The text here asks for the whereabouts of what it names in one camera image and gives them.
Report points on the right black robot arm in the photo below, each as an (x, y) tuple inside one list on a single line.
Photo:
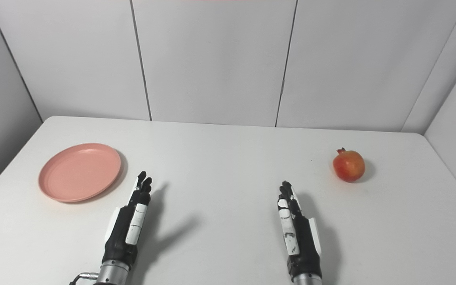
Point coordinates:
[(307, 279)]

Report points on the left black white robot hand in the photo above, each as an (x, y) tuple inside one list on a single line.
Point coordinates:
[(122, 233)]

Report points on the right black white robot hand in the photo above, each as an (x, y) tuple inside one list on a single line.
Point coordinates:
[(303, 241)]

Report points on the pink round plate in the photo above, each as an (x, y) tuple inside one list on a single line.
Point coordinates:
[(79, 172)]

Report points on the red pomegranate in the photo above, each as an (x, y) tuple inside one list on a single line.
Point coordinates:
[(349, 165)]

